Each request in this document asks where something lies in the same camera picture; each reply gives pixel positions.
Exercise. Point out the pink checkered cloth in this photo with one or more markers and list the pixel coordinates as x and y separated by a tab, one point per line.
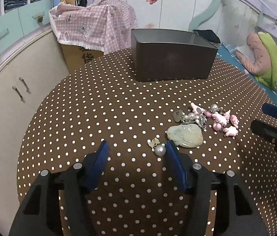
103	26

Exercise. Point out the white low cabinet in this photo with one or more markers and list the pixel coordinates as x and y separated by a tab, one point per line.
26	77

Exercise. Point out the right pinecone drawer ornament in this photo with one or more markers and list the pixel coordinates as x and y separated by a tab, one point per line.
40	19

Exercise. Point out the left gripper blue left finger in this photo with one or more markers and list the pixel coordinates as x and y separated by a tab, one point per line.
95	164

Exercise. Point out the cardboard box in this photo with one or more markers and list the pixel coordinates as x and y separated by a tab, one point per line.
76	56

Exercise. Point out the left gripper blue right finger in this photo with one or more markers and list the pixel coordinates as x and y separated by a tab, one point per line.
175	165

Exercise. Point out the teal drawer unit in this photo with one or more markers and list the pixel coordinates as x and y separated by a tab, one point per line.
20	22

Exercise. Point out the green and pink quilt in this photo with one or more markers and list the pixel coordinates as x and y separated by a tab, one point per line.
264	65

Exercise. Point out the dark rectangular storage box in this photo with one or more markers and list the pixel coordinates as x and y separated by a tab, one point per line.
166	54

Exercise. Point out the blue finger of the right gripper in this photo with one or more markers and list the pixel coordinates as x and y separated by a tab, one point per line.
264	130
270	110

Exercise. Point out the brown polka dot tablecloth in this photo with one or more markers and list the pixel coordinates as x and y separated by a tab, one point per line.
137	195

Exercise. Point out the pearl butterfly earring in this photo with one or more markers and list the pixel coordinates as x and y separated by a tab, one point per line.
158	148

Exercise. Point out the pink butterfly sticker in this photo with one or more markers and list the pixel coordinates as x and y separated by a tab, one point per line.
151	2

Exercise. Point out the dark folded clothes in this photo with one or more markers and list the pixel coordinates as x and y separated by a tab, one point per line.
209	35

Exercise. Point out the pale jade pendant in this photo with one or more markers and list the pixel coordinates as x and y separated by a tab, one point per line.
186	136

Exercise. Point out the blue patterned mattress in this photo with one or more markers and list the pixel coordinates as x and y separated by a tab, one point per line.
224	54

